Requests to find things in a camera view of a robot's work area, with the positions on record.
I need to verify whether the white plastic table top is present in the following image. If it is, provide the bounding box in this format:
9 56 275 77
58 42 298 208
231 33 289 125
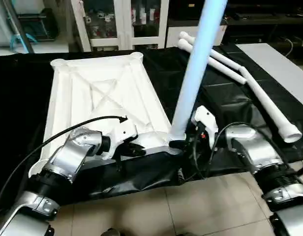
28 52 184 178

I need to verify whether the white plastic table leg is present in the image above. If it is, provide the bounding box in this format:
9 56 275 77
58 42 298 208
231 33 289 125
240 66 303 144
179 31 246 74
166 0 228 143
177 39 248 86

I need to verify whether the white drawer unit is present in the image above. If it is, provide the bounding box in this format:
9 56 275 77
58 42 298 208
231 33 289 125
165 25 227 48

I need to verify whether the black work mat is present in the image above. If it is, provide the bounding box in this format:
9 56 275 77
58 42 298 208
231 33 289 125
0 44 303 207

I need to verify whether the white glass door cabinet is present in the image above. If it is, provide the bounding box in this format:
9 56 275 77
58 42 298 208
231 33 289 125
70 0 170 52

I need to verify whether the teal plastic object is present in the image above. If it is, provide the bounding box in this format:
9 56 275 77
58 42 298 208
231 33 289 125
9 33 39 50

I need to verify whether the grey metal pole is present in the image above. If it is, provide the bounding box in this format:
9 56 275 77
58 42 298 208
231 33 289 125
4 0 36 54

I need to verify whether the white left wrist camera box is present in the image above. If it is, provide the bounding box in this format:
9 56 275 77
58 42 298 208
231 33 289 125
100 120 138 160

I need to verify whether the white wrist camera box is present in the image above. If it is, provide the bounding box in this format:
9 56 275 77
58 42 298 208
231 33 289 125
191 106 219 149
100 120 138 160

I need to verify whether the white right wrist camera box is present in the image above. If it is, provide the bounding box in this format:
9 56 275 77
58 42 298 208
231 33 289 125
191 106 219 149

